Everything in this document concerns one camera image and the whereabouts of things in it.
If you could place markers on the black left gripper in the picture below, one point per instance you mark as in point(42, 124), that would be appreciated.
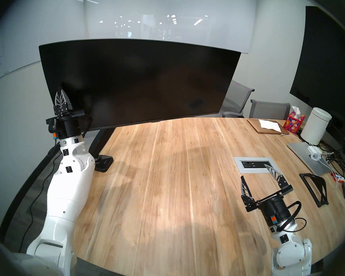
point(67, 126)

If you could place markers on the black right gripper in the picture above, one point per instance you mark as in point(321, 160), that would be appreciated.
point(276, 210)

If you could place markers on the black curved wide monitor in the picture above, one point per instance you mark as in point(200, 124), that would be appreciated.
point(138, 82)

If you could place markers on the black monitor arm base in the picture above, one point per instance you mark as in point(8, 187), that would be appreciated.
point(105, 163)

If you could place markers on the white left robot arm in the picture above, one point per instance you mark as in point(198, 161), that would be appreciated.
point(69, 197)

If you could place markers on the silver table outlet box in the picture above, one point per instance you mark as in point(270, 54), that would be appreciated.
point(238, 166)

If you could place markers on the silver closed laptop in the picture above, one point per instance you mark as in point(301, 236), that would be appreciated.
point(304, 157)

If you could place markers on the black folding laptop stand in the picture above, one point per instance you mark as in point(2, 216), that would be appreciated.
point(322, 196)

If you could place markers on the white power adapter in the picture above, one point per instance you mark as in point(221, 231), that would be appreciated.
point(314, 150)

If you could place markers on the brown leather desk pad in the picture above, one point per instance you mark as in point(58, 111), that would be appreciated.
point(254, 126)

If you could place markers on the colourful floral tissue box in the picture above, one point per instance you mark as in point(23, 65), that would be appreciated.
point(293, 123)

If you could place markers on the glass whiteboard with writing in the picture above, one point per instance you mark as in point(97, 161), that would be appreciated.
point(37, 31)

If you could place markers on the white cylindrical canister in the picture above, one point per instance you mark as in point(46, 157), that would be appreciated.
point(314, 127)

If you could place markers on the glass whiteboard without writing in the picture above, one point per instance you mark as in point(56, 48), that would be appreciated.
point(218, 22)

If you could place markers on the black wall television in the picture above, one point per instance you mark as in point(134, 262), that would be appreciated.
point(325, 62)

